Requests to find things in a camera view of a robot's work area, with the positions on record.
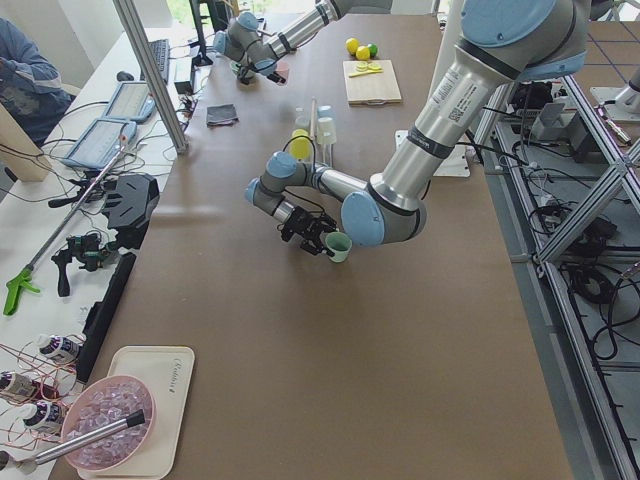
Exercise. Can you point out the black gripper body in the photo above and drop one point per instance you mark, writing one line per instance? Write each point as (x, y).
(246, 71)
(300, 220)

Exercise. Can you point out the green cup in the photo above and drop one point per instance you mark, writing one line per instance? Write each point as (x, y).
(339, 246)

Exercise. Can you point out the pink cup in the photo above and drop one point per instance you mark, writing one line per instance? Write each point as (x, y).
(281, 73)

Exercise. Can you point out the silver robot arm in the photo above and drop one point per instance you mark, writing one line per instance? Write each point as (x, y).
(257, 53)
(499, 42)

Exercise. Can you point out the grey cup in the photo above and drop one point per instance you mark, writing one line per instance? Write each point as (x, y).
(302, 119)

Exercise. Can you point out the yellow cup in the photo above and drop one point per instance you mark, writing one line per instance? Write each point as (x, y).
(300, 146)

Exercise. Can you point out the light blue cup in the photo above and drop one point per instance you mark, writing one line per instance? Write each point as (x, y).
(325, 111)

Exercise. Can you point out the white cup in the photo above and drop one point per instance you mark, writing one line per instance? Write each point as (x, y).
(326, 131)

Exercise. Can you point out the grey folded cloth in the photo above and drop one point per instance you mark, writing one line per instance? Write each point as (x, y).
(221, 115)

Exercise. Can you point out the black keyboard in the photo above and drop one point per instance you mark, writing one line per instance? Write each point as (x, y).
(160, 50)

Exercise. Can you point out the yellow lemon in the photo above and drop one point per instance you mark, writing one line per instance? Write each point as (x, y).
(363, 53)
(352, 44)

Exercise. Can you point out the teach pendant tablet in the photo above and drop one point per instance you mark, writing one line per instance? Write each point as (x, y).
(131, 101)
(99, 143)

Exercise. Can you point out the yellow plastic knife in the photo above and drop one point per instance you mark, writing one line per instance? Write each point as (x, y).
(364, 73)

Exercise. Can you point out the bamboo cutting board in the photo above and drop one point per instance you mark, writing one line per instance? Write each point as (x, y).
(376, 89)

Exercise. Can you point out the black controller housing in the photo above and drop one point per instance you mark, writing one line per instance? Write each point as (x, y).
(128, 208)

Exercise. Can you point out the cream plastic tray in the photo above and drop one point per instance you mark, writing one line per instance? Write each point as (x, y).
(166, 371)

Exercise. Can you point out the seated man blue hoodie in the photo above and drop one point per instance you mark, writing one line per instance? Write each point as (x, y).
(31, 87)

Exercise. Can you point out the white wire cup rack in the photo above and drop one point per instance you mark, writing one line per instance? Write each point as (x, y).
(314, 127)

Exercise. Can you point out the aluminium frame post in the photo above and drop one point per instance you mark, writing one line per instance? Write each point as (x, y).
(136, 34)

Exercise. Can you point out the green handled reach grabber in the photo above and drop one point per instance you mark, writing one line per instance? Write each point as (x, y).
(23, 280)

